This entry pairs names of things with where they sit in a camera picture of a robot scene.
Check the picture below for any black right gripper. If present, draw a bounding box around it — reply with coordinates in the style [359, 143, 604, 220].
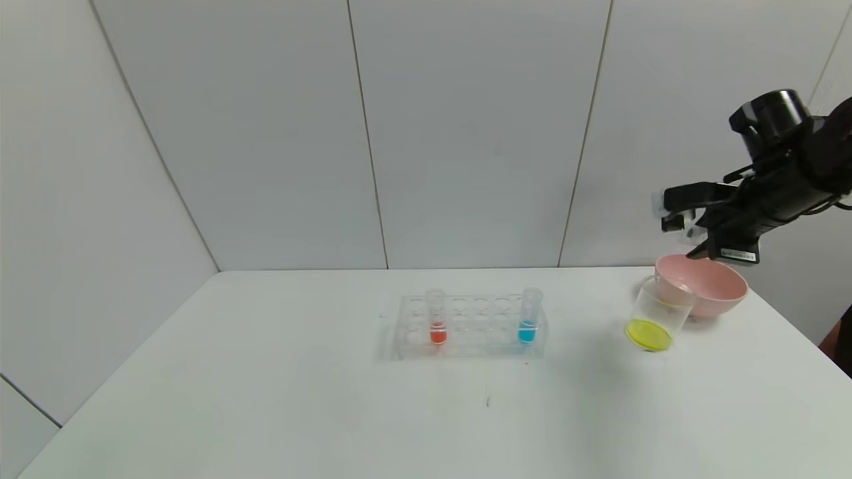
[686, 180, 839, 267]

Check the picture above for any test tube with blue pigment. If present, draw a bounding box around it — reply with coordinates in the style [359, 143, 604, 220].
[518, 288, 543, 345]

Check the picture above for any clear glass beaker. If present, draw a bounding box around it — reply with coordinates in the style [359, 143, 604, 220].
[626, 278, 693, 353]

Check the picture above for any clear plastic test tube rack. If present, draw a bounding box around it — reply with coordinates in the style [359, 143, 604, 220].
[389, 289, 550, 361]

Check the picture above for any test tube with red pigment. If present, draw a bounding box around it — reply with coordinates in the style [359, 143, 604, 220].
[426, 289, 448, 345]

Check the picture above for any pink bowl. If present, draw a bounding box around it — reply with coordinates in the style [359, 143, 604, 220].
[654, 254, 747, 319]

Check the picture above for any dark brown object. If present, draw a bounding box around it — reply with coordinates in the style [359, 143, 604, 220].
[819, 305, 852, 380]

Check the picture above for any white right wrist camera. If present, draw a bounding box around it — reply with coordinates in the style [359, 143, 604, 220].
[652, 181, 708, 240]

